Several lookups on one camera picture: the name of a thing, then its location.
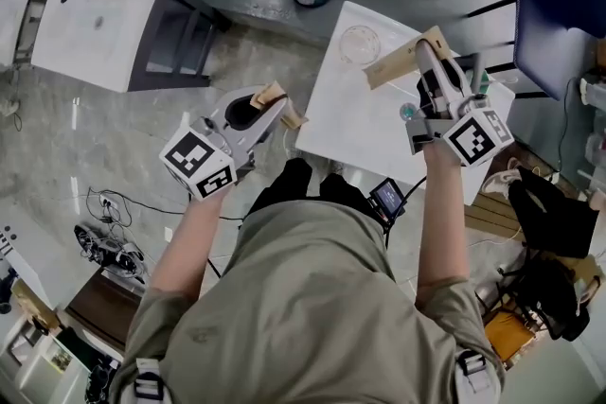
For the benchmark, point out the black screen device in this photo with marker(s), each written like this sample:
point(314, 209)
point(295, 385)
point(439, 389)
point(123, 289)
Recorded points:
point(388, 198)

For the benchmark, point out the person's olive shirt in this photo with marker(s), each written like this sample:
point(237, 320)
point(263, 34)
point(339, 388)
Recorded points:
point(303, 298)

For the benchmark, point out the person's right forearm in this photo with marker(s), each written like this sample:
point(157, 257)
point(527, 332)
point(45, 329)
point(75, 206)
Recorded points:
point(442, 222)

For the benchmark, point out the teal drain stopper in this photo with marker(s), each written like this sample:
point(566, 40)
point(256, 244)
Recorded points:
point(407, 111)

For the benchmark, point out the dark metal faucet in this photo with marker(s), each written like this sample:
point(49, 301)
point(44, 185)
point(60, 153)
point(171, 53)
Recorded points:
point(477, 71)

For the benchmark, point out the black gear pile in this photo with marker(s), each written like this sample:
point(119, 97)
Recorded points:
point(113, 255)

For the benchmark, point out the clear glass cup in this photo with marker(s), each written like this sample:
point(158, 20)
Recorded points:
point(360, 43)

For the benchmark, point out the black office chair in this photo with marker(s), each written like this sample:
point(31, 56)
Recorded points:
point(554, 298)

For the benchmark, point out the white desk unit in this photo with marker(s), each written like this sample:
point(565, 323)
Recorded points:
point(23, 251)

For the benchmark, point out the white basin black vanity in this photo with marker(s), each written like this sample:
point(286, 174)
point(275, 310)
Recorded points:
point(85, 38)

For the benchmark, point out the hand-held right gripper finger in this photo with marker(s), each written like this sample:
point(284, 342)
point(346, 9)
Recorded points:
point(457, 78)
point(425, 57)

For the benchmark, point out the person's left forearm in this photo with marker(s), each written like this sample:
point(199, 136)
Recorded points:
point(189, 246)

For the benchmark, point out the dark brown cabinet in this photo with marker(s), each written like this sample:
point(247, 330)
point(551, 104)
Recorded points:
point(99, 312)

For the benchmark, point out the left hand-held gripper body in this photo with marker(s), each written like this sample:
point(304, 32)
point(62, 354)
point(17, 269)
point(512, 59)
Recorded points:
point(194, 161)

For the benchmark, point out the short wooden stick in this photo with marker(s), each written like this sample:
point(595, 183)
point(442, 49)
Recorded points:
point(265, 95)

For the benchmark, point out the white power strip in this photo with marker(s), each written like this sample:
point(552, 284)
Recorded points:
point(110, 202)

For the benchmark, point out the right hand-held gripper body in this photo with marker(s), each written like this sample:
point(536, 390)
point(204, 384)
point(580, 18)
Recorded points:
point(473, 139)

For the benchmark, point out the wooden slat platform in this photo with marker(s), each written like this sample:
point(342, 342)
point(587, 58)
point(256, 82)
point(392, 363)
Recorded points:
point(492, 217)

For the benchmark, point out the green plastic cup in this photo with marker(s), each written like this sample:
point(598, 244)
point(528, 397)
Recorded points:
point(485, 82)

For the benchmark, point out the white basin wooden vanity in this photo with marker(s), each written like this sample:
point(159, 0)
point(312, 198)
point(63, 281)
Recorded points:
point(350, 123)

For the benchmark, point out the dark blue chair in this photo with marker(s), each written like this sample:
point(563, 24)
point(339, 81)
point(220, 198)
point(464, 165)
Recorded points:
point(558, 0)

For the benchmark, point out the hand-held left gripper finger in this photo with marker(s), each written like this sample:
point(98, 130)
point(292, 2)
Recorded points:
point(220, 112)
point(262, 132)

